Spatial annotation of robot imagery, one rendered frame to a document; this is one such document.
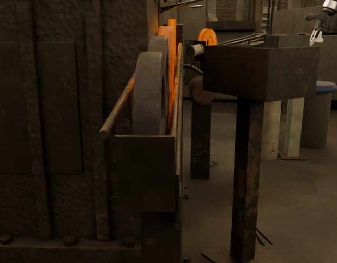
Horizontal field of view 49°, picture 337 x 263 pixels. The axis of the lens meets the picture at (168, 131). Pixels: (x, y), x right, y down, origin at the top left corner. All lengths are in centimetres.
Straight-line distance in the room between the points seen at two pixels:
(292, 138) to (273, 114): 22
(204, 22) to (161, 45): 363
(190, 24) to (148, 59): 383
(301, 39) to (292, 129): 151
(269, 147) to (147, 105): 194
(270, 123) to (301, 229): 87
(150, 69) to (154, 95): 4
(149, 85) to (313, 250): 114
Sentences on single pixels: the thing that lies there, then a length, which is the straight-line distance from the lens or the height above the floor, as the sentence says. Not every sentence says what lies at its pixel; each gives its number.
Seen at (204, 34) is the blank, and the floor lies 75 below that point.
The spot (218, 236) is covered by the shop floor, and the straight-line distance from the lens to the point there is 150.
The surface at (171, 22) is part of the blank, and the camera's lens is 157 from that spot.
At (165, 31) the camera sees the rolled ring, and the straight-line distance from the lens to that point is 86.
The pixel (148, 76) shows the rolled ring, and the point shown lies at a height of 70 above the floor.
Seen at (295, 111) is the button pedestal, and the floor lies 30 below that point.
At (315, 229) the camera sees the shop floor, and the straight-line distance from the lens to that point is 164.
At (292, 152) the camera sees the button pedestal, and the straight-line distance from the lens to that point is 246.
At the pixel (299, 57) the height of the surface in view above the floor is 69.
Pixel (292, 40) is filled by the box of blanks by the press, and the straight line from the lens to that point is 372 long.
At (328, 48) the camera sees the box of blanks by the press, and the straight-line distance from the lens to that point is 393.
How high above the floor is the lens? 75
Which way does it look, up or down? 15 degrees down
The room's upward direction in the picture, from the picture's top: straight up
